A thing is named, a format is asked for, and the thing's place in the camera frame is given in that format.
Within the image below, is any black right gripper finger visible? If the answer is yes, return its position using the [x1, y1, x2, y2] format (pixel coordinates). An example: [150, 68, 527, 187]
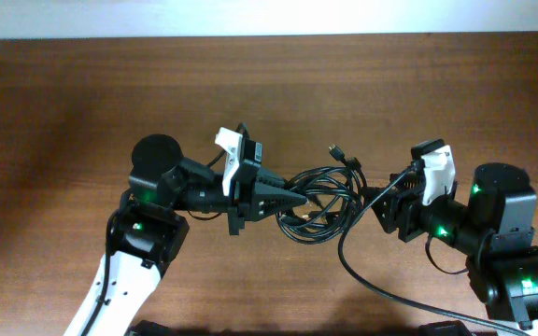
[389, 172, 421, 191]
[361, 187, 394, 219]

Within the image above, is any black cable bundle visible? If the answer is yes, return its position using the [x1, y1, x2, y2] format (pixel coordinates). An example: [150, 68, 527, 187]
[276, 143, 375, 245]

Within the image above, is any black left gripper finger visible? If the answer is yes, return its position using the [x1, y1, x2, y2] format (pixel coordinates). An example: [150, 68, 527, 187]
[248, 184, 307, 221]
[254, 167, 288, 189]

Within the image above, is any black right camera cable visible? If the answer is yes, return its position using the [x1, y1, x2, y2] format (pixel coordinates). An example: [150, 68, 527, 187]
[337, 161, 531, 336]

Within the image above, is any black camera cable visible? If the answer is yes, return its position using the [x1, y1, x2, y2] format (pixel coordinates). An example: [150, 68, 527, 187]
[79, 121, 251, 336]
[337, 161, 531, 336]

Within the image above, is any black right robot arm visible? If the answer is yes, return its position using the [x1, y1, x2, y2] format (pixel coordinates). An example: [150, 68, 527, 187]
[361, 162, 538, 335]

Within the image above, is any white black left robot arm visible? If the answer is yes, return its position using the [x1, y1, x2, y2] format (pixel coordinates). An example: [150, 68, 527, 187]
[65, 128, 307, 335]

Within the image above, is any black left camera cable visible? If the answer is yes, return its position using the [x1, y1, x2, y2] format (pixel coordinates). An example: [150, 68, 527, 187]
[79, 121, 251, 336]

